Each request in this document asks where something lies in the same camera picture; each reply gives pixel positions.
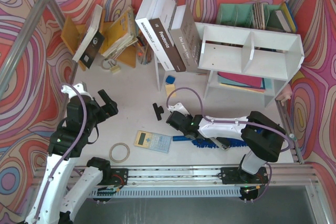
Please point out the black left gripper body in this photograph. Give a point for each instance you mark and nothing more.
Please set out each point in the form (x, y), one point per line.
(104, 107)

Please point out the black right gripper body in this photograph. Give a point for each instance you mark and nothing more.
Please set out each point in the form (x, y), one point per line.
(159, 112)

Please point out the blue microfiber duster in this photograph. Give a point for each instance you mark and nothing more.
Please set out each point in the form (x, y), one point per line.
(207, 143)

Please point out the white black stapler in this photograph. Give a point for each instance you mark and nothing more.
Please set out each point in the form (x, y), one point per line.
(222, 142)

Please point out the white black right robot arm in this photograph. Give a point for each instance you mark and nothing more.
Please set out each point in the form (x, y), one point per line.
(263, 136)

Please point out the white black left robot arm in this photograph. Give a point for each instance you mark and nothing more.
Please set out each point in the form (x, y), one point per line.
(54, 204)

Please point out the white wooden bookshelf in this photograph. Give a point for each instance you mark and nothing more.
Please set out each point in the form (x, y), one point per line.
(271, 55)

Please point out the yellow sticky note pad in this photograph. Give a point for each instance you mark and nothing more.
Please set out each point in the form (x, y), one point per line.
(169, 88)

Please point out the blue eraser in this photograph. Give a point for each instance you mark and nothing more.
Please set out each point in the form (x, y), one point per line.
(170, 79)

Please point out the clear pencil cup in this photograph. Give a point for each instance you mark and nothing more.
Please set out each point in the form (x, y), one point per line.
(143, 51)

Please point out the black white paperback book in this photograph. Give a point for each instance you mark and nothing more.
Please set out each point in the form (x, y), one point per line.
(90, 40)

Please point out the yellow worn book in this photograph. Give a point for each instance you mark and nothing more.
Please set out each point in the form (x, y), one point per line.
(119, 35)

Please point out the yellow wooden book holder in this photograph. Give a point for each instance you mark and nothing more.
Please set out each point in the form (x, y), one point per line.
(70, 36)

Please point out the magenta paper sheet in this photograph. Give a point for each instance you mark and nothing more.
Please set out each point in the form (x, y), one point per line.
(241, 80)

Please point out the brown Fredonia book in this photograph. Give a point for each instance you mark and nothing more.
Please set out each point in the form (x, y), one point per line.
(161, 21)

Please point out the beige Lonely Ones book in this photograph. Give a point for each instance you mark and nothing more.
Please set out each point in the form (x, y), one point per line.
(186, 37)

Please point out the white Mademoiselle book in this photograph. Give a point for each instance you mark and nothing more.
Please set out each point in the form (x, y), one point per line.
(142, 20)

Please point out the green desk organizer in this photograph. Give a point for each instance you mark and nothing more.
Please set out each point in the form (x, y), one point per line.
(241, 15)

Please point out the wooden coasters stack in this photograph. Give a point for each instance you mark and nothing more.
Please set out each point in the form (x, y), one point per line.
(259, 16)

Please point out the blue yellow book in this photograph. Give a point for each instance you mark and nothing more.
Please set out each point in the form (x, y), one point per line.
(286, 19)

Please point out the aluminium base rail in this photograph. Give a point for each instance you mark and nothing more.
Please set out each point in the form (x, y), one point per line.
(171, 181)

